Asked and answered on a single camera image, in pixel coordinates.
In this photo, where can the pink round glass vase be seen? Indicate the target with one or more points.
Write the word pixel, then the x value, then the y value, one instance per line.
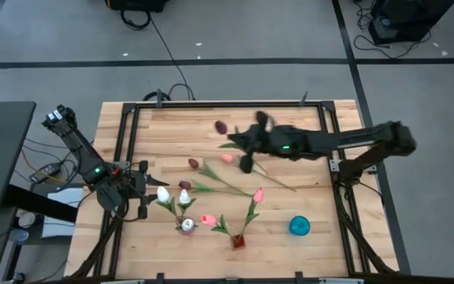
pixel 187 233

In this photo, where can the white flat box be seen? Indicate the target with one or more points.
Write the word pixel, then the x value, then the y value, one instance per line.
pixel 71 197

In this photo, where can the black box on floor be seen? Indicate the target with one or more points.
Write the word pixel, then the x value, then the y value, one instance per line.
pixel 136 4

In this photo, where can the black slanted bar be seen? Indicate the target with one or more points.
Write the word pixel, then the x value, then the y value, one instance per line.
pixel 42 205

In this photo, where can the red square glass vase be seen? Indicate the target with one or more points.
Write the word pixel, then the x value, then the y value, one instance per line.
pixel 238 244

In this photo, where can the white plastic bar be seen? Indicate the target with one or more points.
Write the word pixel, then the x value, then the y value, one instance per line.
pixel 341 281
pixel 122 282

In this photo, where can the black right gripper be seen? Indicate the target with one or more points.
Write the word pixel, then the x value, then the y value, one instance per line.
pixel 276 142

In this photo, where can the pink artificial tulip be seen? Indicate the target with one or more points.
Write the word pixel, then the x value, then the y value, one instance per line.
pixel 258 195
pixel 227 158
pixel 209 220

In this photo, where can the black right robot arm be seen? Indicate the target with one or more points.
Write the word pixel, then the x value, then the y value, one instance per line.
pixel 349 140

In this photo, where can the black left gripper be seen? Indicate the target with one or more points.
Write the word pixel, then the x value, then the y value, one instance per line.
pixel 134 185

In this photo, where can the black power adapter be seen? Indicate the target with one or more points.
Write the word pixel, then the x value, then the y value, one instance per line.
pixel 47 170

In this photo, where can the blue round glass vase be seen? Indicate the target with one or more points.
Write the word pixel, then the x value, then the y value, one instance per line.
pixel 299 225

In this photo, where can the black aluminium table frame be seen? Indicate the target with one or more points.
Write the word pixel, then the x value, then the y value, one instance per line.
pixel 231 104

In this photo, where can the black floor equipment case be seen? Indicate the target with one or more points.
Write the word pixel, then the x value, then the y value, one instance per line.
pixel 408 19

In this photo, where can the white artificial tulip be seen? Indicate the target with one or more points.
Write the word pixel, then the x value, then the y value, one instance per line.
pixel 184 196
pixel 163 194
pixel 187 224

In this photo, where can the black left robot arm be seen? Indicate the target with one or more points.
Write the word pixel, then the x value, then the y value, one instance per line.
pixel 79 146

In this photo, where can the white round cup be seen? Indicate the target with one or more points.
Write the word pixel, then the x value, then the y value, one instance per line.
pixel 27 220

